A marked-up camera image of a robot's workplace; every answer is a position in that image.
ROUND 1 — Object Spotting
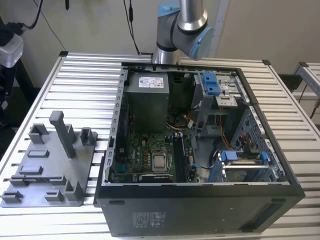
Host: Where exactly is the black box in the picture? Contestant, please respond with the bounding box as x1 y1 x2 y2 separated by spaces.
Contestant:
277 73 303 95

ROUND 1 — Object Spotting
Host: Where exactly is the black graphics card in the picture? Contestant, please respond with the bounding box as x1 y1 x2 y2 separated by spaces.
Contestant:
132 173 175 184

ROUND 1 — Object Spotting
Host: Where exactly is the grey plastic parts rack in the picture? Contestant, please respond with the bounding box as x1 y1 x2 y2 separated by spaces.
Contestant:
0 109 100 209

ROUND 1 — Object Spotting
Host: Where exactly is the blue disk carrier handle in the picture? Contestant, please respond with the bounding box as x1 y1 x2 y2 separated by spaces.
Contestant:
259 151 270 166
221 150 238 167

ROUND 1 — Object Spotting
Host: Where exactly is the black round case part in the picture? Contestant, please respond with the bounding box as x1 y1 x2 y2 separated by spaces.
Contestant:
172 113 189 127

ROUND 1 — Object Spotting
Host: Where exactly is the green motherboard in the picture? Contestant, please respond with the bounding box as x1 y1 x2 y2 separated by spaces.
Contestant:
109 133 201 185

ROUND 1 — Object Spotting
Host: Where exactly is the black slanted post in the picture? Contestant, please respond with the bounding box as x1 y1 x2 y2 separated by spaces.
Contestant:
14 58 38 90

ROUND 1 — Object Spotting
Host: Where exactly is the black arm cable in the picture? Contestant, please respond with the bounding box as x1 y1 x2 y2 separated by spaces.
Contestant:
123 0 141 56

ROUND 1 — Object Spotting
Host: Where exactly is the silver CPU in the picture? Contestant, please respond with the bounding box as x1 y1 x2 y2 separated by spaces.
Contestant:
152 154 168 172

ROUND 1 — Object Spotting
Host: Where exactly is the black open PC case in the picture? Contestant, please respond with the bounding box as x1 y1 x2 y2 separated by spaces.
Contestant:
92 61 307 238

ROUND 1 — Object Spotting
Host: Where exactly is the aluminium side table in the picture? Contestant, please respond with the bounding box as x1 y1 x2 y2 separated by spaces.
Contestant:
292 61 320 101

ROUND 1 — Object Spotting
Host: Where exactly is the blue data cable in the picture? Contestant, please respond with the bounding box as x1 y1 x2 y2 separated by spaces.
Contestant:
190 161 216 171

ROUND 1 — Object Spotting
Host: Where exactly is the blue plastic drive latch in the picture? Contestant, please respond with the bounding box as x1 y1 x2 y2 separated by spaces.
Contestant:
201 71 220 97

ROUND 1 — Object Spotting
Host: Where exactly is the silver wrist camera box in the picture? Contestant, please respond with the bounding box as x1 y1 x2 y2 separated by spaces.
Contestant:
0 33 25 69

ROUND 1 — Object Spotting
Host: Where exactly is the black RAM slot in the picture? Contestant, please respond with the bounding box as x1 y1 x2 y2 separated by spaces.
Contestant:
173 137 182 182
178 137 187 182
176 137 184 182

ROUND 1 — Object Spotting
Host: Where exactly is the grey power supply unit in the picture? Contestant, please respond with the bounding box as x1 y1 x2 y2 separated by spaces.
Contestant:
123 72 171 135

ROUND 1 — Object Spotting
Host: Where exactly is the metal disk bay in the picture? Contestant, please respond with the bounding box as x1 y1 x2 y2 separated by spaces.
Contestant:
208 149 286 185

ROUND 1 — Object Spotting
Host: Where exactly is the thin black wall wire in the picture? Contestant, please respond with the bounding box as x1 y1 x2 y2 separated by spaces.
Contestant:
33 0 66 52

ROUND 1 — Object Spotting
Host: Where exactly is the silver drive cage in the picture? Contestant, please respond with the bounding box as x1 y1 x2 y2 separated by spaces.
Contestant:
190 70 252 138

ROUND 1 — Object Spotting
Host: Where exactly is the black CPU socket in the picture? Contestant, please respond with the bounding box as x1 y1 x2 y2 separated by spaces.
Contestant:
149 148 171 174

